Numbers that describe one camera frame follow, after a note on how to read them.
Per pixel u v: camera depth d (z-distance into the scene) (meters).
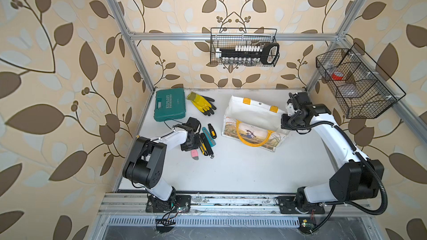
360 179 0.41
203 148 0.91
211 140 0.94
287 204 0.74
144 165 0.46
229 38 0.91
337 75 0.81
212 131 0.98
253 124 0.96
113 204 0.76
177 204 0.74
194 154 0.89
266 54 0.84
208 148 0.92
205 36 0.93
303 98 0.64
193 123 0.78
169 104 1.06
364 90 0.72
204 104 1.10
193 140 0.79
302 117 0.59
